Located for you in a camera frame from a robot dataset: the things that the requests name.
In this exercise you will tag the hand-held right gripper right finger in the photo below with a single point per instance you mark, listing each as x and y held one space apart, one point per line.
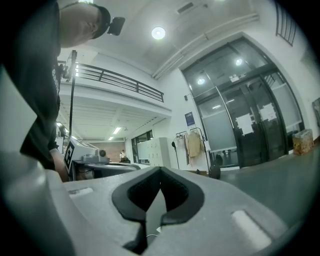
220 215

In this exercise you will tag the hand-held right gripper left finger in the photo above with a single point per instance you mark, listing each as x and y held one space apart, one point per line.
95 200

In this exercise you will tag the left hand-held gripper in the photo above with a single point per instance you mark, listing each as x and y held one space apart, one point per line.
85 152

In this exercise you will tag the person's left forearm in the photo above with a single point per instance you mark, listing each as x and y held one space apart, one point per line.
60 165

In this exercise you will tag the black floor stand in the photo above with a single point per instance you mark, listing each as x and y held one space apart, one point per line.
175 152

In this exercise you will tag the round black bag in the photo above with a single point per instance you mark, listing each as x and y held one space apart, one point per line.
215 171

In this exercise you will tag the thin black upright pole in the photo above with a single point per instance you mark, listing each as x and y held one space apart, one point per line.
72 100

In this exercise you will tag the black clothes rack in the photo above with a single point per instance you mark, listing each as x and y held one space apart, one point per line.
203 150

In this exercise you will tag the beige hanging coat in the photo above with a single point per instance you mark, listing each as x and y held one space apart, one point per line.
195 146

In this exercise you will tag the white locker cabinet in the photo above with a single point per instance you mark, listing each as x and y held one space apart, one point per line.
160 151

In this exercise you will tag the black mezzanine railing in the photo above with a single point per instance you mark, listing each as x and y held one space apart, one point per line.
120 81

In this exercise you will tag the person's torso in black shirt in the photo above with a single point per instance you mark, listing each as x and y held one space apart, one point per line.
37 87

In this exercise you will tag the white paper notice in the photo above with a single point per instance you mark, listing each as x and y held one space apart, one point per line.
268 112
245 123

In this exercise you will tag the black glass entrance door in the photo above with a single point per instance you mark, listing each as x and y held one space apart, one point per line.
250 112

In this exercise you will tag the yellow patterned box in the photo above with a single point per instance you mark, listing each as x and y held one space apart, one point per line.
303 141

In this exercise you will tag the person's head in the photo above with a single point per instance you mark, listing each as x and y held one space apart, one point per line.
80 25

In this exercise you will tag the round ceiling light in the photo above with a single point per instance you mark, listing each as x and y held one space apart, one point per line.
158 33

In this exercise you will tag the white ceiling conduit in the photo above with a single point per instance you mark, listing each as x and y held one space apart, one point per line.
200 45

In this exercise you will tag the ceiling air vent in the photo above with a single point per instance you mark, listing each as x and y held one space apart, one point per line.
185 7

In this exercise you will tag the black barred railing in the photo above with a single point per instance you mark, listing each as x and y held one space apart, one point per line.
286 22

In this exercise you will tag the blue wall poster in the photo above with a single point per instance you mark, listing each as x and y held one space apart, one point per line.
190 118

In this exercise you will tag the black head-mounted camera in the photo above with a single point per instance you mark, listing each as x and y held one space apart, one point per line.
116 25

